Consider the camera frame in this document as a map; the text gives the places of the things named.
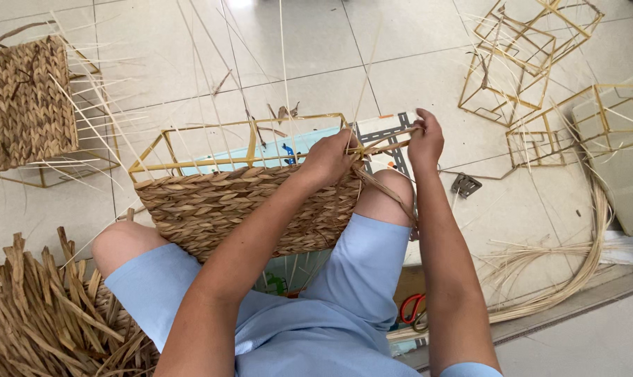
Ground person's right hand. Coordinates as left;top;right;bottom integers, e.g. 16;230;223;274
407;108;445;172

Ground person's left hand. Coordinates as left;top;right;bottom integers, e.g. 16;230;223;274
296;129;360;187

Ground twisted seagrass strand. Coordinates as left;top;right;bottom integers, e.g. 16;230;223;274
348;126;420;242

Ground half-woven seagrass basket gold frame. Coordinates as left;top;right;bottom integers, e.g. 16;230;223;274
128;0;419;264

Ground printed road play mat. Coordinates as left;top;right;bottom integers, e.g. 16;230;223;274
180;111;430;360

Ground person's right leg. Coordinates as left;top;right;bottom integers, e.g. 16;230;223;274
353;169;417;229

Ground person's leg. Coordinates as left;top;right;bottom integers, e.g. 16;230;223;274
353;169;417;229
90;220;172;279

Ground dried leaf scraps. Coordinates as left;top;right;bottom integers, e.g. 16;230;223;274
267;102;301;125

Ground brown cardboard piece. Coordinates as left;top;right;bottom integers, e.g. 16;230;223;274
394;264;427;315

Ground light blue clothing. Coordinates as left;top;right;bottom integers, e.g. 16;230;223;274
104;212;506;377

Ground bundle of pale rattan strips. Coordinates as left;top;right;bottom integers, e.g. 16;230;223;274
387;157;617;344

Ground white paper sheet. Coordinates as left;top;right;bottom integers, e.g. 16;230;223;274
598;230;633;266

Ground person's left leg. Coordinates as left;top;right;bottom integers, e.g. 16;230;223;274
90;220;172;279

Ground tall woven seagrass basket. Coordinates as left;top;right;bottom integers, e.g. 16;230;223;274
0;20;155;189

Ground pile of dried seagrass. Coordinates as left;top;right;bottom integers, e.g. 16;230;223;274
0;208;161;377

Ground small grey metal bracket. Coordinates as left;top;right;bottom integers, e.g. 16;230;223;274
451;173;483;199

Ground gold wire basket frame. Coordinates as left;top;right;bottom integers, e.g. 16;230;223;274
473;2;557;77
458;48;553;128
531;0;605;66
506;84;633;169

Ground red-handled scissors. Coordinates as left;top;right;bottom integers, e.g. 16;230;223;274
399;293;430;334

